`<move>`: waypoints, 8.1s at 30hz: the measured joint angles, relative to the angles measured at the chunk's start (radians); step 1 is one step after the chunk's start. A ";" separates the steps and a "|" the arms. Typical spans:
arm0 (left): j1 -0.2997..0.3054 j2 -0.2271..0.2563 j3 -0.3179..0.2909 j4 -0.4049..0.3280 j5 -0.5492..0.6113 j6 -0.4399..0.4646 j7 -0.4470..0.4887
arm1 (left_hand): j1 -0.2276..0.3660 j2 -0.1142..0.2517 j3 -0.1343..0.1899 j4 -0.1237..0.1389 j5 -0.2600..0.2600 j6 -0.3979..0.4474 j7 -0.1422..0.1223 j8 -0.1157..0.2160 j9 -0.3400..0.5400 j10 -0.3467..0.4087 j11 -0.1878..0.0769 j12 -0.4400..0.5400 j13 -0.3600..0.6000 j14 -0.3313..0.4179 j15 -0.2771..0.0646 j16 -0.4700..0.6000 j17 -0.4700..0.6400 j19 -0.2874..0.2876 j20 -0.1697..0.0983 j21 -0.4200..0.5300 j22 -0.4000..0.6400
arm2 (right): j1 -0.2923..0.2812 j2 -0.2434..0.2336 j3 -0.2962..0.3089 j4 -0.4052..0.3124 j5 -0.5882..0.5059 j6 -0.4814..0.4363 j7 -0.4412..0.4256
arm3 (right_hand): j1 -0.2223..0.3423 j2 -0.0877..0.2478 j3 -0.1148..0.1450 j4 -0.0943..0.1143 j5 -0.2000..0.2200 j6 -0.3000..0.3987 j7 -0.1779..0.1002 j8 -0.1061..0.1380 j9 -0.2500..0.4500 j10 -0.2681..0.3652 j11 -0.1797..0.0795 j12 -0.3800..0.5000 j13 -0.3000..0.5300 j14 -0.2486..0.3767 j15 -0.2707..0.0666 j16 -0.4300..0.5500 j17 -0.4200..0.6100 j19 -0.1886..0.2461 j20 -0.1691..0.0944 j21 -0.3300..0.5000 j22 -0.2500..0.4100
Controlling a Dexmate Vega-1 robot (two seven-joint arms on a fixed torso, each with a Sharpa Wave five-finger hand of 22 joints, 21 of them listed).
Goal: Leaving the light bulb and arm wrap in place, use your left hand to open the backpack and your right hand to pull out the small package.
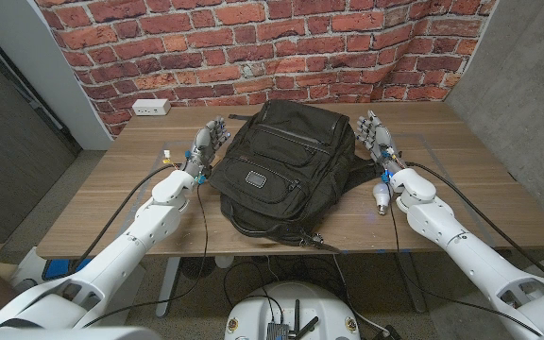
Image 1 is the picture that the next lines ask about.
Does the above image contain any black backpack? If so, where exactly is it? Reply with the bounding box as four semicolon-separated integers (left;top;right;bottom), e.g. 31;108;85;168
208;98;387;254

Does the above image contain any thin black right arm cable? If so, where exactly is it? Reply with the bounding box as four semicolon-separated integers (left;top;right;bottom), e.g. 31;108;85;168
387;188;544;337

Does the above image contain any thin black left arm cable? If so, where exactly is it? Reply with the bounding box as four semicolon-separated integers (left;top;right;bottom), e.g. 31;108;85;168
81;181;210;330

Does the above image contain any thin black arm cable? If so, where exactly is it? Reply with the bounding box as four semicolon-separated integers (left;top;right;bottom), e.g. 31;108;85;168
81;181;210;330
387;188;544;337

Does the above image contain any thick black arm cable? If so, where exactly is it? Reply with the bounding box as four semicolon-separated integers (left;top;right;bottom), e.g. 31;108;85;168
404;161;544;283
66;162;179;278

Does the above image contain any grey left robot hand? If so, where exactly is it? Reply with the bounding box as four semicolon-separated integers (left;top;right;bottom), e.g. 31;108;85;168
182;116;231;179

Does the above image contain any grey table leg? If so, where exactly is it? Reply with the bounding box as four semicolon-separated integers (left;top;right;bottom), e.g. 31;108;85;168
397;252;428;315

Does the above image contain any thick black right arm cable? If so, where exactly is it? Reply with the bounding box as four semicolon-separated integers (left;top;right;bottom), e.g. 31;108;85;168
404;161;544;283

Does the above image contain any red brick print backdrop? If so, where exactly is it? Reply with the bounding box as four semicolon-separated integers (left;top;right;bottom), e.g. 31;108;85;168
35;0;498;138

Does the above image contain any small grey computer box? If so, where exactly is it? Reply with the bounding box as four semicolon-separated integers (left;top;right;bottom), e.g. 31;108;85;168
265;322;290;340

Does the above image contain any black tilted antenna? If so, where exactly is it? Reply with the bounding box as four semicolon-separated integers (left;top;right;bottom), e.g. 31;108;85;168
295;315;320;340

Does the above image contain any white light bulb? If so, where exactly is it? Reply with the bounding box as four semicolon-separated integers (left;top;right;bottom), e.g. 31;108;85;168
372;182;392;216

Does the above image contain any white table leg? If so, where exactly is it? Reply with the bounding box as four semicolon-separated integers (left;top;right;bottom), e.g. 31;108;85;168
155;256;182;318

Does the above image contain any white power strip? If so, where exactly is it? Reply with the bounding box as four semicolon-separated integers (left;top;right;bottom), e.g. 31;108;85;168
131;98;172;117

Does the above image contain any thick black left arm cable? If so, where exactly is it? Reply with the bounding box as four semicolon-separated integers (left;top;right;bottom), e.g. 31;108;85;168
66;162;179;278

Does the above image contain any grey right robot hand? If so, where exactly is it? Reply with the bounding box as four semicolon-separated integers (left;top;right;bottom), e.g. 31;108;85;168
355;110;408;177

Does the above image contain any black round floor object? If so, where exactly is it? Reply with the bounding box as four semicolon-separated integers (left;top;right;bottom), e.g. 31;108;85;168
179;257;216;281

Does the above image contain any dark grey door panel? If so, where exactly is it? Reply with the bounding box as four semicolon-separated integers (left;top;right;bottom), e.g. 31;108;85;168
0;23;82;245

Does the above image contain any white robot torso base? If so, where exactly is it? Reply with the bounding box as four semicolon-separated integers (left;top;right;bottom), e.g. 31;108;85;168
224;281;362;340

